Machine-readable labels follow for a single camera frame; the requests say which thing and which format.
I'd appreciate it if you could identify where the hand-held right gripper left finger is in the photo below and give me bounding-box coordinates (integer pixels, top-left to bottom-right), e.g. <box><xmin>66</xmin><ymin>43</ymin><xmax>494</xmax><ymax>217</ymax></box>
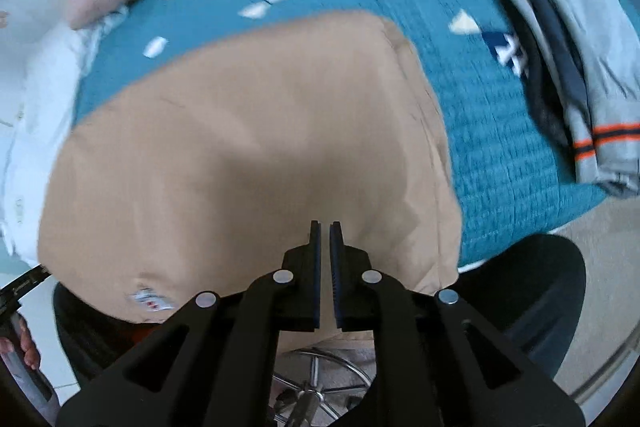
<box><xmin>56</xmin><ymin>220</ymin><xmax>322</xmax><ymax>427</ymax></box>

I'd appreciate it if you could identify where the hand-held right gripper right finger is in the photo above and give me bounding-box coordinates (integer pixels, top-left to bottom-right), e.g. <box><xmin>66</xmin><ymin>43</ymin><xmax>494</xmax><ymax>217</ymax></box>
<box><xmin>328</xmin><ymin>221</ymin><xmax>586</xmax><ymax>427</ymax></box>

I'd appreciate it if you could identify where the tan jacket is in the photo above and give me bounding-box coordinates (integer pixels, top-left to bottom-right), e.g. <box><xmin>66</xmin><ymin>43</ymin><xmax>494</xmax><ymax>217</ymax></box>
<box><xmin>37</xmin><ymin>11</ymin><xmax>462</xmax><ymax>339</ymax></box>

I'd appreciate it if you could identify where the person's left hand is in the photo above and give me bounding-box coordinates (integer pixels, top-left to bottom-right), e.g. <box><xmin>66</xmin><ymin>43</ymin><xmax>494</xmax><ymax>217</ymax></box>
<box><xmin>0</xmin><ymin>336</ymin><xmax>40</xmax><ymax>375</ymax></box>

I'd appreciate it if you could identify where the chrome chair base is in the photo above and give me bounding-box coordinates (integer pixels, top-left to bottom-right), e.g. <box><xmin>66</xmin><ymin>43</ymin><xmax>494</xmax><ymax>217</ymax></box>
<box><xmin>272</xmin><ymin>344</ymin><xmax>376</xmax><ymax>427</ymax></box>

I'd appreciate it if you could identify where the white pillow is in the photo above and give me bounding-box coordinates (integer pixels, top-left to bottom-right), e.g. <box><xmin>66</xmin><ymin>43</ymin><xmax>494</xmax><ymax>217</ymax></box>
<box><xmin>0</xmin><ymin>14</ymin><xmax>131</xmax><ymax>258</ymax></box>

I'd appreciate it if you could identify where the folded dark garment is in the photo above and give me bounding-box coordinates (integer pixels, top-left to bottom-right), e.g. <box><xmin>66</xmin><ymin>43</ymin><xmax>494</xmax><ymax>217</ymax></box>
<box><xmin>520</xmin><ymin>0</ymin><xmax>588</xmax><ymax>148</ymax></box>

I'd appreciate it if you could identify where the folded grey orange-striped garment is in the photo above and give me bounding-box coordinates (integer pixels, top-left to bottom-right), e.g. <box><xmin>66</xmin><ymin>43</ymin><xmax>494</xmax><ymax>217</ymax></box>
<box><xmin>492</xmin><ymin>0</ymin><xmax>640</xmax><ymax>198</ymax></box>

